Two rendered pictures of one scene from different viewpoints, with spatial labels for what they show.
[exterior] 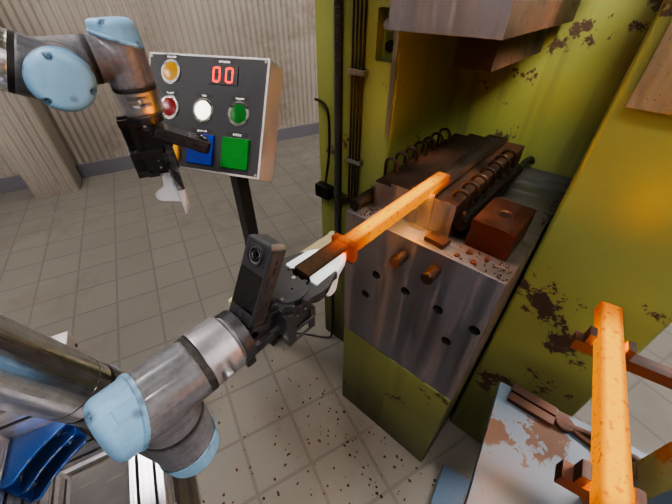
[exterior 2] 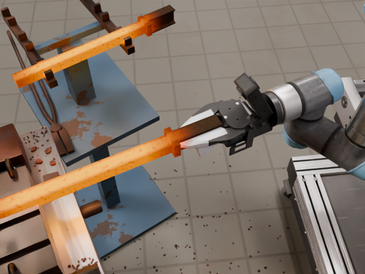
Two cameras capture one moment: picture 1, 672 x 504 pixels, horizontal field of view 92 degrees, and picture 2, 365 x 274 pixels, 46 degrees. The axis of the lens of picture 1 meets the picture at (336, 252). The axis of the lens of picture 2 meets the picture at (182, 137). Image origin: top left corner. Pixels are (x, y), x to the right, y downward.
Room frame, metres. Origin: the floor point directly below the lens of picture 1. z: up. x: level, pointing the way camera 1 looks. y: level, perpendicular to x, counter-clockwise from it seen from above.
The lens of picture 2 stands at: (0.84, 0.18, 1.63)
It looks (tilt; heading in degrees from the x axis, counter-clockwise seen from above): 52 degrees down; 202
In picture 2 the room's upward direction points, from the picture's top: straight up
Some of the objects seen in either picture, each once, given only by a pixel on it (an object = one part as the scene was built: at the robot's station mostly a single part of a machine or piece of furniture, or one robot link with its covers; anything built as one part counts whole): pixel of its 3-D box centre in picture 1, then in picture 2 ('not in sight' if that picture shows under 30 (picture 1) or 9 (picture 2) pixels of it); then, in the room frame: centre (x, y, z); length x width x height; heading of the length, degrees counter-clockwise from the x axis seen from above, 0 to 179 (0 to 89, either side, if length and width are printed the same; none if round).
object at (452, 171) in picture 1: (465, 162); not in sight; (0.76, -0.32, 0.99); 0.42 x 0.05 x 0.01; 138
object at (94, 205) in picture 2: (399, 258); (90, 209); (0.53, -0.14, 0.87); 0.04 x 0.03 x 0.03; 138
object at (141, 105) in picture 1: (140, 102); not in sight; (0.66, 0.38, 1.16); 0.08 x 0.08 x 0.05
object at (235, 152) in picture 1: (235, 154); not in sight; (0.78, 0.25, 1.01); 0.07 x 0.05 x 0.07; 73
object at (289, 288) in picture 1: (269, 314); (245, 120); (0.29, 0.09, 0.98); 0.12 x 0.08 x 0.09; 138
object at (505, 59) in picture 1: (505, 42); not in sight; (0.79, -0.35, 1.24); 0.30 x 0.07 x 0.06; 138
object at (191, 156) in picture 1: (201, 149); not in sight; (0.80, 0.35, 1.01); 0.07 x 0.05 x 0.07; 73
